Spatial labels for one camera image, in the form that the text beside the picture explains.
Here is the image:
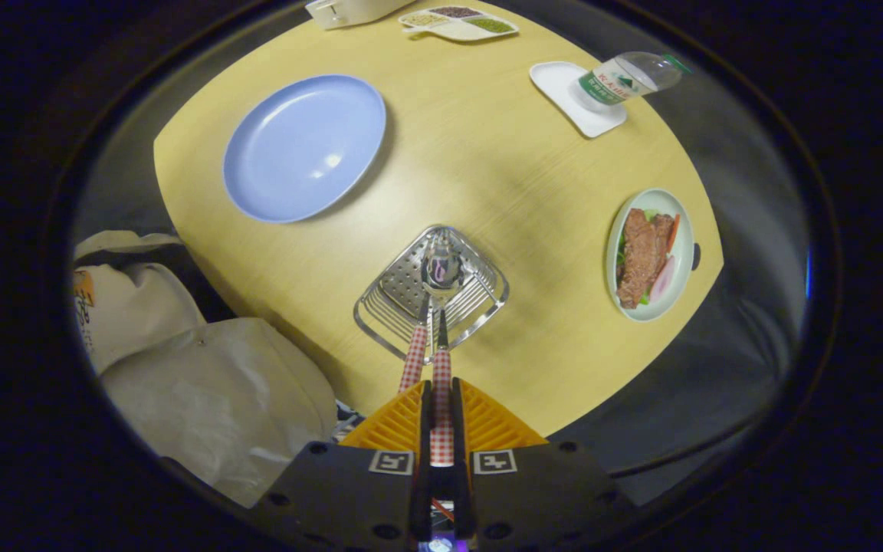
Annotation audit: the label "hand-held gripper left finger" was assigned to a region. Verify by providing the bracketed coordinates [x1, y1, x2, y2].
[250, 379, 435, 552]

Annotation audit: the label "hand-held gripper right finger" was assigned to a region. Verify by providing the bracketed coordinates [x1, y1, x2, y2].
[451, 378, 634, 552]

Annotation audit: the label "spoon with red checkered handle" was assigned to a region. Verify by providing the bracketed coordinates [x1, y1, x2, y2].
[420, 234, 464, 467]

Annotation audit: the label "fork with red checkered handle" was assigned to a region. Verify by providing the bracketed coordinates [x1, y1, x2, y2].
[398, 295, 432, 393]

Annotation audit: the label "plain white bag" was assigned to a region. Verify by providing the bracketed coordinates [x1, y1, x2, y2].
[100, 318, 339, 508]

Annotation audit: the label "brown meat slices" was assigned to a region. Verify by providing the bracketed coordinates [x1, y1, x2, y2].
[616, 209, 678, 310]

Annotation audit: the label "pale green oval plate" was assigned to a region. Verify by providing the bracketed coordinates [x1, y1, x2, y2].
[606, 189, 696, 322]

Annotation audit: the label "blue round plate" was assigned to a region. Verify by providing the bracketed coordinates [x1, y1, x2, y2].
[223, 74, 387, 225]

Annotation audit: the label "white square coaster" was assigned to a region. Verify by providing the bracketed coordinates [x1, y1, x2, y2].
[529, 61, 628, 139]

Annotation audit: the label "clear water bottle green cap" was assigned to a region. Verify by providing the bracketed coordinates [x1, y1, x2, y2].
[578, 51, 691, 108]

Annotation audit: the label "white divided grain tray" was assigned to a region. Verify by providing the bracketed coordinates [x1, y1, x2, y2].
[399, 5, 520, 42]

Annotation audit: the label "cream toaster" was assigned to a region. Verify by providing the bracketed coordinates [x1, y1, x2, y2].
[305, 0, 415, 30]

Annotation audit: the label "metal wire cutlery basket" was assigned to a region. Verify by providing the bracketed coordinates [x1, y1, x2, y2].
[353, 225, 510, 363]

